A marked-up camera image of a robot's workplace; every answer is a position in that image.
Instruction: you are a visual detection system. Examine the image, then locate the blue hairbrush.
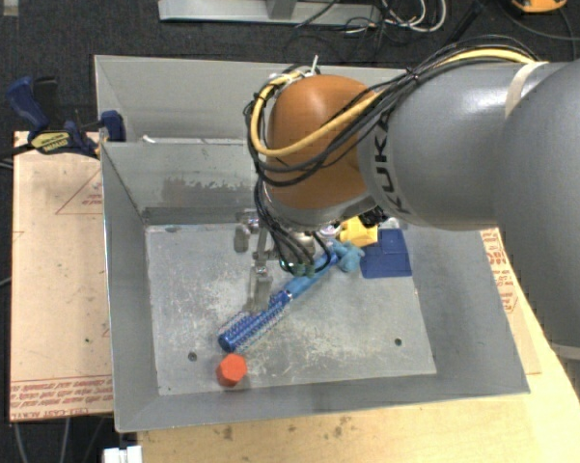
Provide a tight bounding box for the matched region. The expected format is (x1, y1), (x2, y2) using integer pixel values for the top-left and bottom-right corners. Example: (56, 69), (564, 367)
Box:
(216, 250), (343, 355)

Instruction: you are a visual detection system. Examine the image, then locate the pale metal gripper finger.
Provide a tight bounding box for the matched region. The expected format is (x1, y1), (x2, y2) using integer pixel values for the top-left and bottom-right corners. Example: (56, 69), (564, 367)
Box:
(233, 211), (258, 255)
(244, 258), (274, 314)

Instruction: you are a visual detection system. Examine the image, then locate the grey metal bin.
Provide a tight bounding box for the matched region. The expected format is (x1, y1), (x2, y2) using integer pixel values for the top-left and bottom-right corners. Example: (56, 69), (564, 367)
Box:
(94, 54), (532, 434)

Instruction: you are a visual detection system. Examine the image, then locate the yellow toy block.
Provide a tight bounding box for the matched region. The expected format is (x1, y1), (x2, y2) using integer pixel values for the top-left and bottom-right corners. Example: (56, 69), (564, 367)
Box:
(338, 216), (381, 250)

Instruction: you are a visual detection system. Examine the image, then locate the orange-red hexagonal block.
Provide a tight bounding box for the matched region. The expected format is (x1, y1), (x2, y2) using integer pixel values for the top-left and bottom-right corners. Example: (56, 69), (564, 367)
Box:
(214, 352), (249, 389)

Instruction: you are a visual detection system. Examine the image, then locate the brown cardboard board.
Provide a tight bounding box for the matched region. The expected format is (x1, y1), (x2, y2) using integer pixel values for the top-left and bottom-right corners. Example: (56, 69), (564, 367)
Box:
(9, 130), (543, 424)

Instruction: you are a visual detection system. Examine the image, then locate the light blue toy animal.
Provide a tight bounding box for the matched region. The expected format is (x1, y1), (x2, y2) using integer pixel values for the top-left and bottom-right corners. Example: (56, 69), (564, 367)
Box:
(327, 239), (367, 274)

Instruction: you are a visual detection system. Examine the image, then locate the dark blue box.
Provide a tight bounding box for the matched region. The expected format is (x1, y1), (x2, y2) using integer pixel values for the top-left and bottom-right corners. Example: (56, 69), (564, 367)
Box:
(358, 229), (413, 281)

